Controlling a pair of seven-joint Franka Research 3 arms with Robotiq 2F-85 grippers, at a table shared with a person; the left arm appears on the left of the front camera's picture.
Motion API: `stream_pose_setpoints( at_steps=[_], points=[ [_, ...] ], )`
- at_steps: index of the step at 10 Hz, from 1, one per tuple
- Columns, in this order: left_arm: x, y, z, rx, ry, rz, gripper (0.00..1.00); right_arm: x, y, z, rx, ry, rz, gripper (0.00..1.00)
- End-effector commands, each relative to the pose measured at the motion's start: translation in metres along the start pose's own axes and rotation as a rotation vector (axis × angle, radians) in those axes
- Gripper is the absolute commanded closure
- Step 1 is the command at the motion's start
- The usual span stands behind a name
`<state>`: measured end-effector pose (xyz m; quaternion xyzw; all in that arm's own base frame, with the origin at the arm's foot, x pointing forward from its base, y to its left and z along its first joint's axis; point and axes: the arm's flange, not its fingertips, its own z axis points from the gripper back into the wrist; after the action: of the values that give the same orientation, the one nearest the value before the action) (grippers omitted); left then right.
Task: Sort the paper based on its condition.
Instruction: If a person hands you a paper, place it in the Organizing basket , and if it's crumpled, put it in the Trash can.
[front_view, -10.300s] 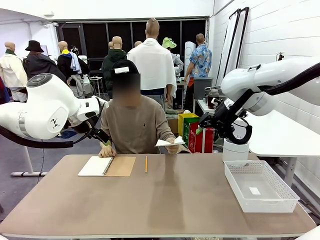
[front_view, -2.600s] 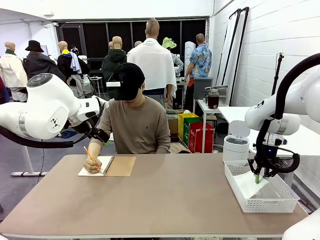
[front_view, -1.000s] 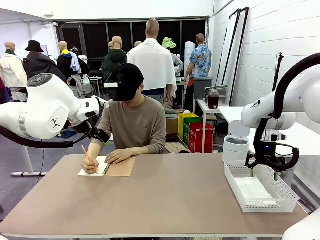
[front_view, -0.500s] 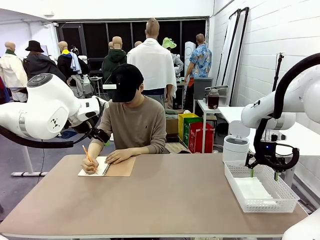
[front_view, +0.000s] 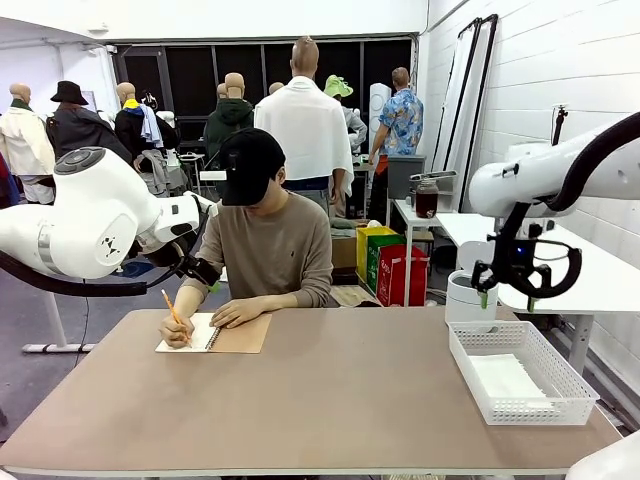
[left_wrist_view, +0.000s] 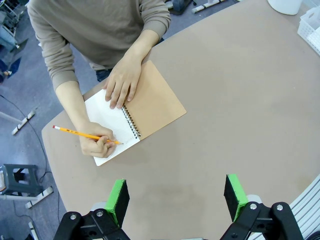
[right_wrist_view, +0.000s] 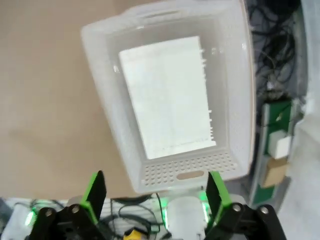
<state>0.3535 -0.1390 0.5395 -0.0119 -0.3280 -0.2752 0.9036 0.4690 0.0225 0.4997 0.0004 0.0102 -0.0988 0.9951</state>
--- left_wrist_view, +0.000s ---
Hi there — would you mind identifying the grey plastic stool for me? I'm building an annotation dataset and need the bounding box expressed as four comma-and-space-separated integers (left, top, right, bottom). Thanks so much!
0, 163, 43, 197

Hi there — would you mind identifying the person's left forearm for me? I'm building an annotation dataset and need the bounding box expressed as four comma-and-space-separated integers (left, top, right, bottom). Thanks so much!
123, 29, 161, 66

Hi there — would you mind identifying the white table foot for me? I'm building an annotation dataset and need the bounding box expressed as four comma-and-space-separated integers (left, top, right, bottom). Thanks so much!
0, 186, 55, 210

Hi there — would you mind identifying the person's right forearm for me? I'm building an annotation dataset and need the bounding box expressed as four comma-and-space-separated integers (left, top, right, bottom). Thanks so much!
54, 80, 97, 131

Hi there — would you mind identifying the person's left hand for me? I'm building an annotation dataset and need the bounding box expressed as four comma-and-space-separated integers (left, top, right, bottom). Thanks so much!
102, 56, 143, 110

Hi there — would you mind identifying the grey aluminium frame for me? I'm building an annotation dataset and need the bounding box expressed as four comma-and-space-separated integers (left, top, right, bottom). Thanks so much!
249, 173, 320, 240

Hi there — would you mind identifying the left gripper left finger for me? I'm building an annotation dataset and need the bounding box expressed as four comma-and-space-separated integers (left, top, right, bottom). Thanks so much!
53, 178, 131, 240

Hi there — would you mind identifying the yellow pencil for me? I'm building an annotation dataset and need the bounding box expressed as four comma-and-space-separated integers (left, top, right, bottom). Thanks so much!
52, 125, 124, 145

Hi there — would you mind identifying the person's right hand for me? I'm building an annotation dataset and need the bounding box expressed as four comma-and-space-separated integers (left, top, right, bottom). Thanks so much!
78, 121, 118, 159

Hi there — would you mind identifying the white cylindrical bin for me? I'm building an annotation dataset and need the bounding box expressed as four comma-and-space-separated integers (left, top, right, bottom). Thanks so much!
267, 0, 303, 16

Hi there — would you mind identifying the person in beige sweater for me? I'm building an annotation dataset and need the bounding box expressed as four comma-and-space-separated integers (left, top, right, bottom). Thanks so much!
26, 0, 172, 91

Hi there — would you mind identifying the white stand leg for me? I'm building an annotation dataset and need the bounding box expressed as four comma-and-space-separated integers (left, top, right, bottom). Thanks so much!
0, 108, 38, 136

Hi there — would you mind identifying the black floor cable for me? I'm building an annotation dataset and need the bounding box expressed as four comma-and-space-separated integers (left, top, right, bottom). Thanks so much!
0, 94, 61, 226

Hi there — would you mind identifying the brown spiral notebook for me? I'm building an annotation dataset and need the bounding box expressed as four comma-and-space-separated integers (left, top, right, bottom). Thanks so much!
84, 60, 188, 167

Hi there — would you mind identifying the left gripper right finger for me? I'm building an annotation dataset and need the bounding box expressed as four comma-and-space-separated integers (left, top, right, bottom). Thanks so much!
219, 173, 305, 240

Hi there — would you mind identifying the white perforated plastic basket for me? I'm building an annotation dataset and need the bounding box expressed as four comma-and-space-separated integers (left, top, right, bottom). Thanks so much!
296, 6, 320, 56

